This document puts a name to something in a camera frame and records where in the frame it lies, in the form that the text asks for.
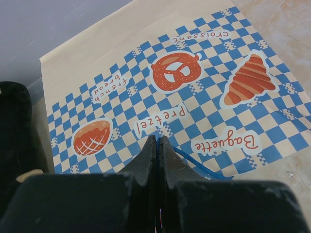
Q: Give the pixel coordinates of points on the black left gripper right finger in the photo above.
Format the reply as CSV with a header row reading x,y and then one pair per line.
x,y
194,204

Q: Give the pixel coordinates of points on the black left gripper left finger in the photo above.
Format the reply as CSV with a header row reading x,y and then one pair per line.
x,y
122,202

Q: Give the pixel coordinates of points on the black floral plush blanket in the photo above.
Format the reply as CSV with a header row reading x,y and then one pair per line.
x,y
19,152

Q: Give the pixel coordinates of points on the blue checkered paper bag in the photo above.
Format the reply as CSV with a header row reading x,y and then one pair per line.
x,y
195,71

